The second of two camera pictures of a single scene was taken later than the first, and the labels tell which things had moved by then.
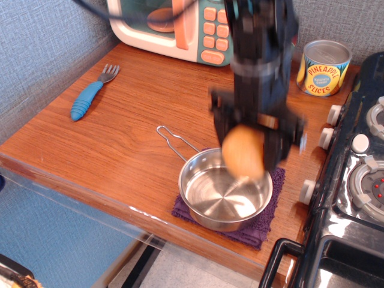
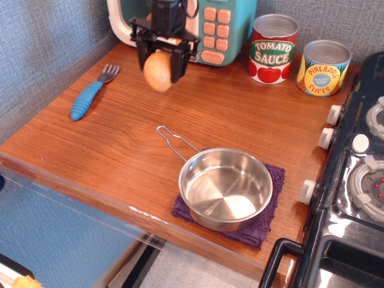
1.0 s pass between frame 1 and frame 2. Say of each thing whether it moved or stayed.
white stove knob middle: stayed
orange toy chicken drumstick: moved
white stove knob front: stayed
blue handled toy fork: stayed
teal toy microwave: stayed
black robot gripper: moved
